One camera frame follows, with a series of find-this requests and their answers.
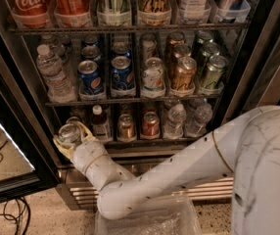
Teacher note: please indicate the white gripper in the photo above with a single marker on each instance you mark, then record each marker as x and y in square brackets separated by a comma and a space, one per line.
[85, 155]

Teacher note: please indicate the silver green 7up can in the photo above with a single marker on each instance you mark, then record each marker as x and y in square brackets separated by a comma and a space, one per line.
[69, 134]

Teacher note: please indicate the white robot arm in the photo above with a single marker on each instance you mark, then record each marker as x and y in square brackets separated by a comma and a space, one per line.
[246, 148]

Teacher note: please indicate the bottom gold can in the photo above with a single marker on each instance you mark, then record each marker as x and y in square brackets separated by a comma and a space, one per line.
[126, 128]

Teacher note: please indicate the black fridge door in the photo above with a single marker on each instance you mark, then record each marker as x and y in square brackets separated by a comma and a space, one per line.
[27, 163]

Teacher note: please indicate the front left Pepsi can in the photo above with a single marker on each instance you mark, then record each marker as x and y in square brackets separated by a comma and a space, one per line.
[91, 84]

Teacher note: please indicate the pepsi can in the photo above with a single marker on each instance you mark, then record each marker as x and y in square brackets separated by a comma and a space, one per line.
[91, 53]
[91, 84]
[121, 49]
[122, 77]

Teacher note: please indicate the bottom red can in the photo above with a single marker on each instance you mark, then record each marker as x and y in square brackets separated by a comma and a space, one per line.
[150, 128]

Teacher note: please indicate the front right Pepsi can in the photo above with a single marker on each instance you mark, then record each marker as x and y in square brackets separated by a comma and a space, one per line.
[122, 77]

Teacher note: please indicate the middle left Pepsi can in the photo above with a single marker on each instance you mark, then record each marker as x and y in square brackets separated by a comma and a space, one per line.
[91, 53]

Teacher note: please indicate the white green soda can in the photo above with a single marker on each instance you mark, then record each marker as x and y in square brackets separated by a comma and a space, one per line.
[152, 77]

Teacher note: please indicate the middle right Pepsi can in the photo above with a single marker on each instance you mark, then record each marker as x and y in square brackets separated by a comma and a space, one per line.
[121, 49]

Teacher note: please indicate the front gold can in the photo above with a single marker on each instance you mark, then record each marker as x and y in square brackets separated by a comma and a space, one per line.
[182, 82]

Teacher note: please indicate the green striped tall can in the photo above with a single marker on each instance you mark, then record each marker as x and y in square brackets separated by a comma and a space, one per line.
[114, 12]

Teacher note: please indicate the middle gold can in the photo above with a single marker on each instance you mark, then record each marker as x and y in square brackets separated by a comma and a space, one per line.
[179, 50]

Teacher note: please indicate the orange soda can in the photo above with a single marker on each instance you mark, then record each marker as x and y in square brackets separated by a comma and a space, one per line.
[73, 13]

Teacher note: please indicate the front green can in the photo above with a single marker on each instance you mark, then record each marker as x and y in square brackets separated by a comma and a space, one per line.
[211, 76]

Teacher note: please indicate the red Coca-Cola can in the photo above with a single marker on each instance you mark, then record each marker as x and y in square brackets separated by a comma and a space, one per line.
[30, 13]

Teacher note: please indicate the gold La Croix can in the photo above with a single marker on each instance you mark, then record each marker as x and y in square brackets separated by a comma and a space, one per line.
[153, 12]

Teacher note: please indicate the middle green can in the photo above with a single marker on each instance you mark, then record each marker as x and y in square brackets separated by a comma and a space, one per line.
[206, 51]

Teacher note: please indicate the blue Red Bull can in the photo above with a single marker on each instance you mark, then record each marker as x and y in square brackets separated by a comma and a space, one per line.
[229, 11]

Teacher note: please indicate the brown juice bottle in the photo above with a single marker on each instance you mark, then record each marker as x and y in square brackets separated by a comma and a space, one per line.
[101, 125]

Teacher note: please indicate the front clear water bottle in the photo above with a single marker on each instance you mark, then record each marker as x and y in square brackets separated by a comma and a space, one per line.
[55, 75]

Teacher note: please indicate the bottom left water bottle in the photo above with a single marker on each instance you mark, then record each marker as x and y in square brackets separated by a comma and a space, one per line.
[173, 127]

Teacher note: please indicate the bottom right water bottle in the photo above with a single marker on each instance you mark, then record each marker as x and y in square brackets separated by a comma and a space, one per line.
[197, 125]

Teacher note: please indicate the clear plastic bin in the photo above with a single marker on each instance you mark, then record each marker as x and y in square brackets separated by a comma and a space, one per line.
[169, 215]

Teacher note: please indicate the white labelled bottle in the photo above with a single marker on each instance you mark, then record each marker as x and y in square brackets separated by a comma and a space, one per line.
[192, 11]

